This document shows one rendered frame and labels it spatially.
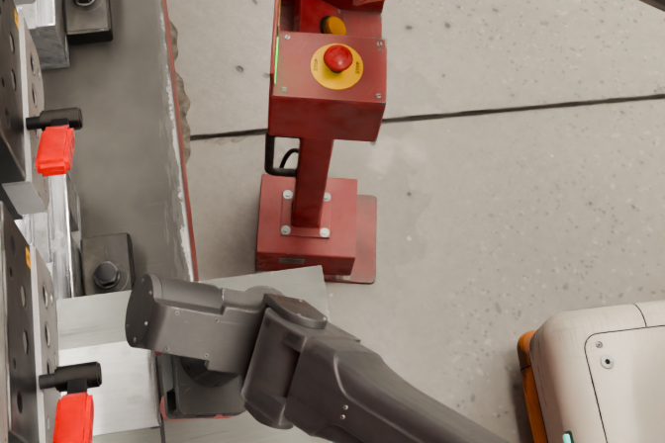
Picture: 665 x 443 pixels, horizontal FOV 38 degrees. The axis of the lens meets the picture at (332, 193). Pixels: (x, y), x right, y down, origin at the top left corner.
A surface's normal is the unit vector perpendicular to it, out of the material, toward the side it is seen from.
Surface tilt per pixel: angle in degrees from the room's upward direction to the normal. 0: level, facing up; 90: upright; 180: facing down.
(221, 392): 28
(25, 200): 90
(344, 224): 2
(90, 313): 0
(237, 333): 42
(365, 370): 53
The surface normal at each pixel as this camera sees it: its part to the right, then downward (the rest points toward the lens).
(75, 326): 0.07, -0.40
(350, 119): -0.04, 0.92
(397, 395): 0.25, -0.96
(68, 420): -0.04, -0.88
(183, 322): 0.38, 0.20
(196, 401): 0.53, -0.39
